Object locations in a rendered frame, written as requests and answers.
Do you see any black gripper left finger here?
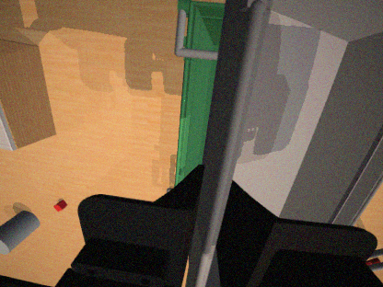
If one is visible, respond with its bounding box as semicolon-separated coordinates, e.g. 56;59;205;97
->
77;165;204;287

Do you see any grey cylinder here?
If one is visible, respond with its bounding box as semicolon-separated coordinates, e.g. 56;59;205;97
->
0;211;40;254

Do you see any green plastic tray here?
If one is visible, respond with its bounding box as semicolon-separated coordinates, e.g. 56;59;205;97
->
174;0;226;188

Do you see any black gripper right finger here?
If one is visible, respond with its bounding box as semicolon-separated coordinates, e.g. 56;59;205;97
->
215;180;377;287

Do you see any small red block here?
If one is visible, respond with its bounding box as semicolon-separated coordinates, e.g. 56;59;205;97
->
53;201;67;212

